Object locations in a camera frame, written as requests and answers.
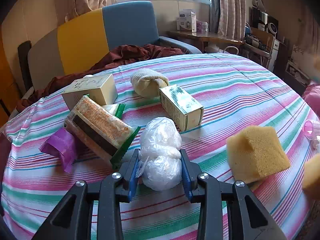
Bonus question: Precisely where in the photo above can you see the small white green-edged packet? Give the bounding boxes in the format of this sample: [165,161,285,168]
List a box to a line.
[102,103,125,120]

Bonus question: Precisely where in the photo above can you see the grey yellow blue sofa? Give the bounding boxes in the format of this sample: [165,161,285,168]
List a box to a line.
[27,1,202,90]

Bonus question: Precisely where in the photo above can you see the pink knit garment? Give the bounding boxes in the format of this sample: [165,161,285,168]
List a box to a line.
[301,80,320,120]

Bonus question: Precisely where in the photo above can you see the large yellow sponge block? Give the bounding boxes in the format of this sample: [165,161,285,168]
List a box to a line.
[226,126,291,184]

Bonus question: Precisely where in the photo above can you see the green and white carton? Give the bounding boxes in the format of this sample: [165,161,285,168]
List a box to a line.
[159,84,204,132]

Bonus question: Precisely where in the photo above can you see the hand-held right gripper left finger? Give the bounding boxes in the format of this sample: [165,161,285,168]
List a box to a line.
[32,149,140,240]

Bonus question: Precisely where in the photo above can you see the white appliance box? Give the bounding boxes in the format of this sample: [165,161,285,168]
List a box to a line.
[176,9,197,33]

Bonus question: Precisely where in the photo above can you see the striped blanket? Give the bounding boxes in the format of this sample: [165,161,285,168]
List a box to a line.
[1,53,317,240]

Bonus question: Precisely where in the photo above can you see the cream carton box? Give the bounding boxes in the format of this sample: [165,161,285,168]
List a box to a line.
[61,73,118,111]

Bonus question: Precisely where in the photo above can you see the wooden desk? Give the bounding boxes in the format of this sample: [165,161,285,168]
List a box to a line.
[166,30,243,53]

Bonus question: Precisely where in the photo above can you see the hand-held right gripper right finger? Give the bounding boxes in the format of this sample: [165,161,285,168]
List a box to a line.
[179,149,288,240]

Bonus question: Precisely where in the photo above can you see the black upright panel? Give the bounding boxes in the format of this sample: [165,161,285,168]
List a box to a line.
[17,40,33,92]

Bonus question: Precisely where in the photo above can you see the yellow knitted hat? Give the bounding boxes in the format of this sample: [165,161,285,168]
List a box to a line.
[130,68,170,97]

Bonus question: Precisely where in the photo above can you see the orange wooden wardrobe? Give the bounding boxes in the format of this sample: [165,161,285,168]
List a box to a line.
[0,37,22,128]

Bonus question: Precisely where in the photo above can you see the white plastic bag bundle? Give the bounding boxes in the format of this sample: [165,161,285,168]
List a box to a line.
[139,117,182,191]

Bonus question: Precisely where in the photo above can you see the maroon blanket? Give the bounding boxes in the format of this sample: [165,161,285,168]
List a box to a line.
[15,44,185,113]

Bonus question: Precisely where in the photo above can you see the cluttered shelf unit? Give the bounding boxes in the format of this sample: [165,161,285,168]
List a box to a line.
[244,0,282,73]

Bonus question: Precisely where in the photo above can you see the small yellow sponge block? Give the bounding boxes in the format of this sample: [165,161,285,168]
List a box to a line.
[302,153,320,198]

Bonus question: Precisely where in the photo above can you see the purple plastic bag roll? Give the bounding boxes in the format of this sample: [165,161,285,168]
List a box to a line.
[39,127,78,173]

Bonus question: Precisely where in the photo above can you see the cracker packet with green edges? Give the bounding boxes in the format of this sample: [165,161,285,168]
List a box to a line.
[64,95,141,169]

